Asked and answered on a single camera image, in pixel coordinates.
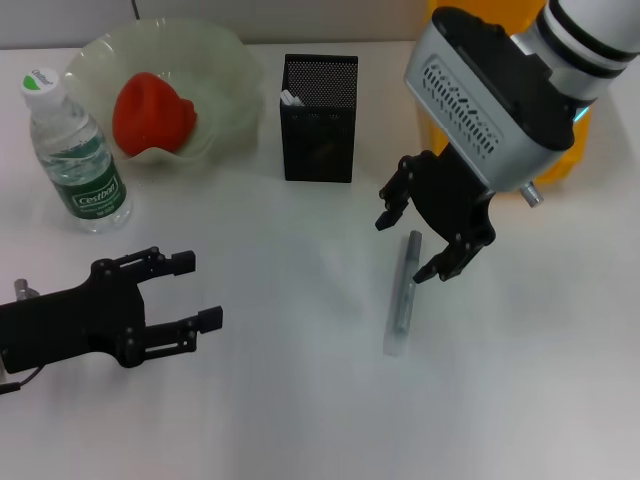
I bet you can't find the clear green-label water bottle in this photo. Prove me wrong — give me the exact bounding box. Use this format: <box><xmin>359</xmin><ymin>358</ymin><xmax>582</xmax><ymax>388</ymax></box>
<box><xmin>19</xmin><ymin>68</ymin><xmax>135</xmax><ymax>235</ymax></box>

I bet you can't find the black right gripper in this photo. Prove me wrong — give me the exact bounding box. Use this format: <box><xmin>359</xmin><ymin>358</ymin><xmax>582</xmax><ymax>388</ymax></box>
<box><xmin>374</xmin><ymin>142</ymin><xmax>499</xmax><ymax>285</ymax></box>

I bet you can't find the yellow plastic bin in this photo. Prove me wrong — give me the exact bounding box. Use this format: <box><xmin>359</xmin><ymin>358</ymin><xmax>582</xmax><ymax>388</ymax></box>
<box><xmin>419</xmin><ymin>0</ymin><xmax>596</xmax><ymax>187</ymax></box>

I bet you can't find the black mesh pen holder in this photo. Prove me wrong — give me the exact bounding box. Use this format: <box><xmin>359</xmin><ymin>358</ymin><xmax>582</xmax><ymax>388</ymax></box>
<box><xmin>278</xmin><ymin>53</ymin><xmax>359</xmax><ymax>184</ymax></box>

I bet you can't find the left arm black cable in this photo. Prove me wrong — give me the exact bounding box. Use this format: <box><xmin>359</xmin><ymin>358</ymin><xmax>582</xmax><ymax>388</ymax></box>
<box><xmin>0</xmin><ymin>278</ymin><xmax>49</xmax><ymax>396</ymax></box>

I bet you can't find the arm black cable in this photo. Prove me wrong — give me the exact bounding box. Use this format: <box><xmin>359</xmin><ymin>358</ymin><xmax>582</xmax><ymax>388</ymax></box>
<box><xmin>519</xmin><ymin>182</ymin><xmax>544</xmax><ymax>207</ymax></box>
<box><xmin>0</xmin><ymin>278</ymin><xmax>49</xmax><ymax>396</ymax></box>

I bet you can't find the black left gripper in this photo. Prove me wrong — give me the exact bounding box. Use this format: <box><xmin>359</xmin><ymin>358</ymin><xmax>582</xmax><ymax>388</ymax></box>
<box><xmin>0</xmin><ymin>245</ymin><xmax>225</xmax><ymax>375</ymax></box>

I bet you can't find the pale green glass fruit plate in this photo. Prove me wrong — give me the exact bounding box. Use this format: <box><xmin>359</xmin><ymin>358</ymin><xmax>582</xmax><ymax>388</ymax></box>
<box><xmin>63</xmin><ymin>17</ymin><xmax>266</xmax><ymax>174</ymax></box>

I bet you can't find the grey marker pen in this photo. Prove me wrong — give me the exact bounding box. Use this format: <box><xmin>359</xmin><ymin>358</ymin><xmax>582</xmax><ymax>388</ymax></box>
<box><xmin>383</xmin><ymin>229</ymin><xmax>424</xmax><ymax>357</ymax></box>

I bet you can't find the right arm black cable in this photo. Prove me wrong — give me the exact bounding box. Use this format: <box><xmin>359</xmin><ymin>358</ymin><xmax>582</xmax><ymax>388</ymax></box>
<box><xmin>519</xmin><ymin>182</ymin><xmax>544</xmax><ymax>207</ymax></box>

